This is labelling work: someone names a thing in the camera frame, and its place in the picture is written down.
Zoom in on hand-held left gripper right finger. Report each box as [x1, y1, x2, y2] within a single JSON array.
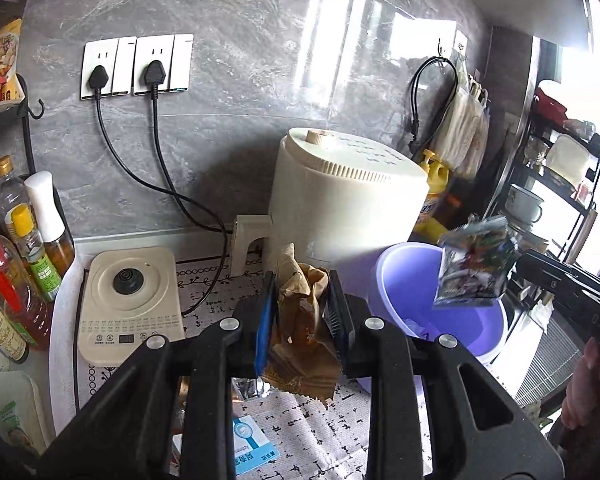
[[327, 270, 566, 480]]

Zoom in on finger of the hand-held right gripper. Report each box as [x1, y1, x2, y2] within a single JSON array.
[[516, 250, 578, 302]]

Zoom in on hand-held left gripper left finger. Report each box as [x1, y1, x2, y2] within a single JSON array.
[[37, 270, 280, 480]]

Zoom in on brown wrapper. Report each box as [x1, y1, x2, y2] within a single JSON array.
[[260, 242, 343, 409]]

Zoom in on colourful snack packet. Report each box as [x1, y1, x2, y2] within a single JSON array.
[[432, 215, 521, 309]]

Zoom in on purple plastic bucket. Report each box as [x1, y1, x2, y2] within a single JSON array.
[[367, 241, 509, 394]]

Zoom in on person's right hand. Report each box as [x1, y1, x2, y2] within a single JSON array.
[[561, 336, 600, 432]]

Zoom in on white enamel cup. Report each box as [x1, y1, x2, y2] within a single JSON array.
[[504, 184, 544, 224]]

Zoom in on white printed table mat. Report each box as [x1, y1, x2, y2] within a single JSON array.
[[49, 249, 433, 480]]

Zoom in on black standing rack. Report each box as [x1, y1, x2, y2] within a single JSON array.
[[500, 105, 600, 306]]

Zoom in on white container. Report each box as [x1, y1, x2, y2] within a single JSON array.
[[545, 134, 599, 187]]

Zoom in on cream air fryer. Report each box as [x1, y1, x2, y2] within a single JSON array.
[[230, 127, 431, 281]]

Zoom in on yellow detergent bottle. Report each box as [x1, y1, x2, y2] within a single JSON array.
[[414, 149, 452, 242]]

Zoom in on cream kettle base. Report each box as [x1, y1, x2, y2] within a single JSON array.
[[76, 246, 187, 368]]

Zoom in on hanging plastic bags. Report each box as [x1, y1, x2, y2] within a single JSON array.
[[434, 58, 492, 182]]

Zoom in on red pot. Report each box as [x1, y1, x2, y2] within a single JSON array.
[[534, 79, 572, 127]]

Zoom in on yellow cap green label bottle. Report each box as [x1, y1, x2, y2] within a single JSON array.
[[9, 204, 63, 303]]

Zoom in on white oil sprayer bottle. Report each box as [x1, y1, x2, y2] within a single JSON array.
[[24, 170, 76, 277]]

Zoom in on red label oil bottle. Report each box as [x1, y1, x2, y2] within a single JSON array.
[[0, 210, 54, 352]]

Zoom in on green white packet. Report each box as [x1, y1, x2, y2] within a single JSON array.
[[0, 370, 49, 457]]

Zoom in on dark sauce bottle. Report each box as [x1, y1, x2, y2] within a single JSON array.
[[0, 285, 31, 366]]

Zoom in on clear bottle with gold cap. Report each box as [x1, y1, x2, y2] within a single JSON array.
[[0, 155, 32, 233]]

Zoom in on black shelf rack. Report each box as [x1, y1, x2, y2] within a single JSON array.
[[0, 74, 46, 201]]

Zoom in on yellow snack bag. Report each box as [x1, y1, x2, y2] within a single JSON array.
[[0, 17, 24, 106]]

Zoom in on hanging black cable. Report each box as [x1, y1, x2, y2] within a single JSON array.
[[409, 56, 459, 153]]

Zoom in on black power cable with plug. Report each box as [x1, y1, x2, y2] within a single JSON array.
[[88, 65, 231, 233], [142, 60, 230, 318]]

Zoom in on white wall socket panel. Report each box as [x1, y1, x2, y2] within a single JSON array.
[[81, 36, 138, 100], [133, 33, 195, 95]]

